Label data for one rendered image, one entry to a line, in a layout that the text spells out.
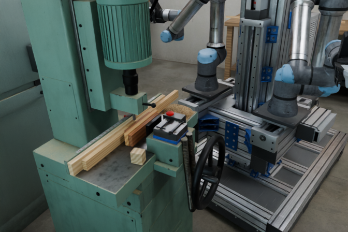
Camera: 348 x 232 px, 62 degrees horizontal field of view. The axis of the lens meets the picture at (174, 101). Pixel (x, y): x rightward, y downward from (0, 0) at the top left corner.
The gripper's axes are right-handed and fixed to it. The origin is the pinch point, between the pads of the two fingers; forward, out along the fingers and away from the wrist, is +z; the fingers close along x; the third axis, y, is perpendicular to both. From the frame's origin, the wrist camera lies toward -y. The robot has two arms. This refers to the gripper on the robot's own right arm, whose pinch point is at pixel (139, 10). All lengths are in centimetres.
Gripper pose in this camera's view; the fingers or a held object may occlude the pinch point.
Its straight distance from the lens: 208.6
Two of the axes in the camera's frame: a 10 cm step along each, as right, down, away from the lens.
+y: 0.9, 8.4, 5.4
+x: 4.7, -5.1, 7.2
